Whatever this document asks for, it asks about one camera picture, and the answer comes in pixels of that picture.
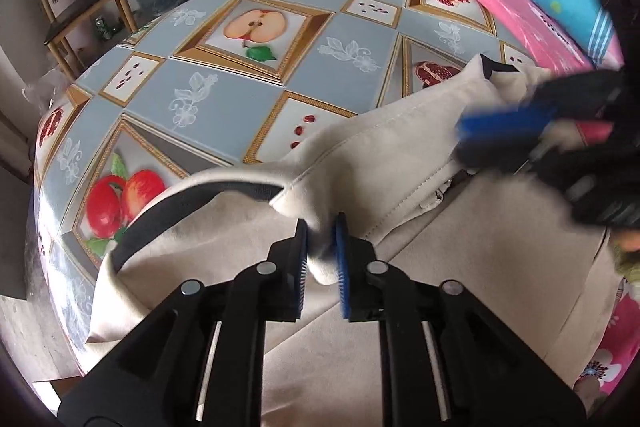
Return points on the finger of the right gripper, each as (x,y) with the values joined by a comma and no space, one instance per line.
(512,124)
(500,156)

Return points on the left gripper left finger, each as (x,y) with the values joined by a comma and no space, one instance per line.
(197,358)

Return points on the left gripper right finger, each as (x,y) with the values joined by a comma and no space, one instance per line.
(446,358)

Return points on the cream zip-up jacket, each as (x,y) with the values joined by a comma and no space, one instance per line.
(510,241)

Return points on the person's right hand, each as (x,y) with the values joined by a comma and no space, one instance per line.
(627,241)

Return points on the cyan dotted pillow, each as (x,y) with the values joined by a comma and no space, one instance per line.
(565,1)

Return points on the fruit-pattern bed sheet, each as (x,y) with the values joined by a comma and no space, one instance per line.
(226,82)

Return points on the wooden chair dark seat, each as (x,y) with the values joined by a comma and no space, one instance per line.
(62,24)

